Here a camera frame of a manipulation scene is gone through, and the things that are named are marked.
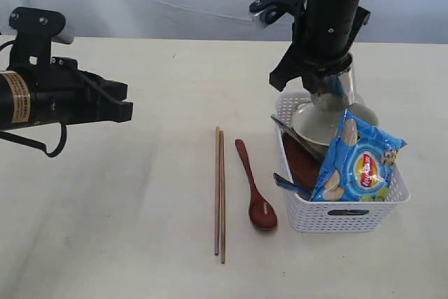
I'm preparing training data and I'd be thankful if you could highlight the dark wooden chopstick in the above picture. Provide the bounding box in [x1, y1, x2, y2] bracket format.
[219, 130, 226, 265]

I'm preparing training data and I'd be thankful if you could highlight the dark brown wooden plate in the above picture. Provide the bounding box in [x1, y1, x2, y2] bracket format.
[281, 133, 321, 192]

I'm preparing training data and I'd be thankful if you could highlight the pale green ceramic bowl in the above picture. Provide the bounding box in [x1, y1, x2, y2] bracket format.
[290, 100, 379, 162]

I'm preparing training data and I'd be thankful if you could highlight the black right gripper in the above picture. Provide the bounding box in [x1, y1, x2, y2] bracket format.
[269, 0, 360, 95]

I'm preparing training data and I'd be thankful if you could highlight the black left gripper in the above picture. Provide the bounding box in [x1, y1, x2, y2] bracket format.
[1, 57, 133, 127]

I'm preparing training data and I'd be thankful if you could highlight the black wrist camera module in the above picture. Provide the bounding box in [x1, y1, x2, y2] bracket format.
[248, 0, 305, 27]

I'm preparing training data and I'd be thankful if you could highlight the shiny steel cup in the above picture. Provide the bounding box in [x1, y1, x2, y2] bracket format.
[311, 53, 356, 112]

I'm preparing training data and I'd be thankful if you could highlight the lower blue-grey utensil handle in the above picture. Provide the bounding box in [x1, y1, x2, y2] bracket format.
[273, 172, 311, 200]

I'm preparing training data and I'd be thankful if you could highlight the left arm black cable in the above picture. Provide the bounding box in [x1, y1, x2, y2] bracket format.
[0, 41, 67, 159]

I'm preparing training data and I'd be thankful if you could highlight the dark brown wooden spoon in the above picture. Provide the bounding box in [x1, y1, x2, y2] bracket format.
[234, 139, 278, 231]

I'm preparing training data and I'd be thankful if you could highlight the light wooden chopstick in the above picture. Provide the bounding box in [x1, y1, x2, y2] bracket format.
[214, 126, 221, 256]

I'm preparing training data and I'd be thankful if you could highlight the white plastic perforated basket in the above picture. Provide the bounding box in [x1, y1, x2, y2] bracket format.
[274, 91, 410, 233]

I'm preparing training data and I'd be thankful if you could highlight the grey metal utensil handle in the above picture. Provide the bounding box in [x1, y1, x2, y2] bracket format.
[270, 114, 324, 163]

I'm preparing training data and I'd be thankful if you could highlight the blue chips bag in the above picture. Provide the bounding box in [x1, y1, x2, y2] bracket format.
[310, 110, 407, 202]

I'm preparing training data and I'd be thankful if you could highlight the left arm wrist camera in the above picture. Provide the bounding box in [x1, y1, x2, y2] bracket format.
[8, 6, 74, 66]

